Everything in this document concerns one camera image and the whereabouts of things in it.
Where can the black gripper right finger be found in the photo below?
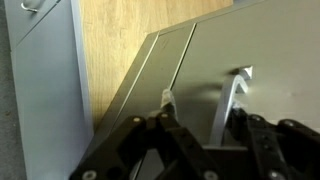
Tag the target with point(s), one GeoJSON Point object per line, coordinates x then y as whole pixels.
{"type": "Point", "coordinates": [266, 140]}

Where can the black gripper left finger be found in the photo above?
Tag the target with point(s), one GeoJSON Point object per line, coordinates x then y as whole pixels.
{"type": "Point", "coordinates": [166, 100]}

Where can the narrow grey drawer front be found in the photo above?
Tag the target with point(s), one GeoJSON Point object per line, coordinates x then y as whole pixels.
{"type": "Point", "coordinates": [156, 66]}

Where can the light grey metal cabinet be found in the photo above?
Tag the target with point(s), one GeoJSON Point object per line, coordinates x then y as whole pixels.
{"type": "Point", "coordinates": [46, 100]}

